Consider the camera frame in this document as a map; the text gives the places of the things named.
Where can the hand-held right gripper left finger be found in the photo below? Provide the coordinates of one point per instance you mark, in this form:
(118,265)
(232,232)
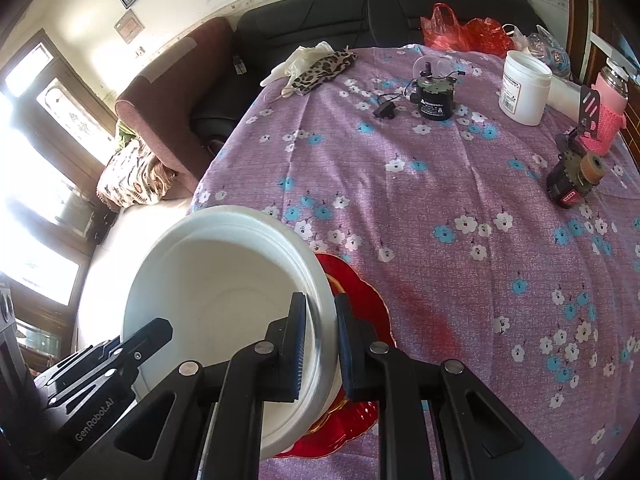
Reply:
(300,345)

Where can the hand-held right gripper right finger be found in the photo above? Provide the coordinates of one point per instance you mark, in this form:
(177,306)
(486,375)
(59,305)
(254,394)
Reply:
(345,345)

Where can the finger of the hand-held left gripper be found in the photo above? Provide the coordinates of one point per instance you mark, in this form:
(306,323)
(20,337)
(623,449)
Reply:
(75,360)
(145,342)

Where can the red gold-rimmed glass plate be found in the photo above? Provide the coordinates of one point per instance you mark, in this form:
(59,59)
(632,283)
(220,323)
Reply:
(365,305)

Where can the white disposable bowl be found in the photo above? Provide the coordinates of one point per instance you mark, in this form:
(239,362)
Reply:
(215,280)

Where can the printed blanket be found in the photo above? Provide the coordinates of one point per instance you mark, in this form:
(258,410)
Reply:
(130,175)

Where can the purple floral tablecloth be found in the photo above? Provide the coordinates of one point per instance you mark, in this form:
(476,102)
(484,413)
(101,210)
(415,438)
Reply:
(425,185)

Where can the small black adapter box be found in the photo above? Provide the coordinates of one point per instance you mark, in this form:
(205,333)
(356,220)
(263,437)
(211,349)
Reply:
(385,111)

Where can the brown armchair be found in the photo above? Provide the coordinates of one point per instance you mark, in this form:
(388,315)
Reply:
(165,100)

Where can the wooden glass door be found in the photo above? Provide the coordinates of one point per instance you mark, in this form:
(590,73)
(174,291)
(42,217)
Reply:
(65,105)

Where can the black electric motor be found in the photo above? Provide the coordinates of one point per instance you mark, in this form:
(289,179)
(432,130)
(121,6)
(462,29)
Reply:
(435,100)

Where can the leopard print cloth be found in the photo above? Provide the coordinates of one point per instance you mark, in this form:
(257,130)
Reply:
(322,72)

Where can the white rubber glove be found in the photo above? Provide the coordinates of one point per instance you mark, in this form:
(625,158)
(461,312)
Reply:
(300,60)

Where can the clear plastic dome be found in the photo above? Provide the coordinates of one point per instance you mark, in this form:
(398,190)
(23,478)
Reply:
(432,64)

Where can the white plastic jar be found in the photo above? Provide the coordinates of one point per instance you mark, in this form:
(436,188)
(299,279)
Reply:
(522,90)

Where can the black leather sofa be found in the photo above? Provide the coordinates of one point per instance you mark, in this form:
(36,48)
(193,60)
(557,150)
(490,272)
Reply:
(350,15)

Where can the red plastic bag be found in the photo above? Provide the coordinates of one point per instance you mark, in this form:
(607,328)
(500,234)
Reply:
(465,32)

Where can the pink knit-sleeved bottle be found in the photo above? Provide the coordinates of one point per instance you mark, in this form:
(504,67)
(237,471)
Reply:
(607,110)

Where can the clear plastic bag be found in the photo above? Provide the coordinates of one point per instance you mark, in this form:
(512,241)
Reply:
(547,47)

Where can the wooden cabinet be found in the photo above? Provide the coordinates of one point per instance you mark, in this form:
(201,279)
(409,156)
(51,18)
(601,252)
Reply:
(600,20)

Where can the square wall plate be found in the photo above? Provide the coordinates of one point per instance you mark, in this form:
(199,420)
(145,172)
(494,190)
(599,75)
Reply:
(129,26)

